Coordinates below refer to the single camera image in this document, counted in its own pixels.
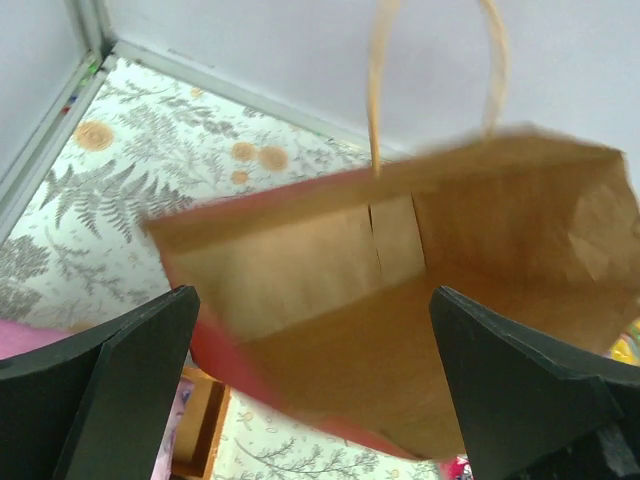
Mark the green candy bag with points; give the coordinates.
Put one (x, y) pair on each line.
(626, 349)

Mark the orange candy bag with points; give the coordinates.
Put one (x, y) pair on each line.
(457, 468)

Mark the purple pink cloth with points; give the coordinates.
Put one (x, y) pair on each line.
(17, 338)

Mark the red paper bag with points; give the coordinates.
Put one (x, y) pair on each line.
(315, 296)

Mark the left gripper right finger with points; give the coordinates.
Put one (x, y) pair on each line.
(530, 406)

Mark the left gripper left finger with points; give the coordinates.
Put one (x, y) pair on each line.
(95, 405)

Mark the wooden tray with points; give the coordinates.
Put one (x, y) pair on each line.
(199, 431)

